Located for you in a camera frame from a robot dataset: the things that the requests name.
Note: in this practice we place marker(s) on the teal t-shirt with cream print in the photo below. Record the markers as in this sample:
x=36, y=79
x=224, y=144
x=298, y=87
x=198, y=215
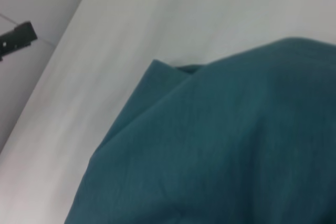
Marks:
x=223, y=142

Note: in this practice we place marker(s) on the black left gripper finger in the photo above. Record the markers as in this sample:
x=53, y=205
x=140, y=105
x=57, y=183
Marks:
x=18, y=39

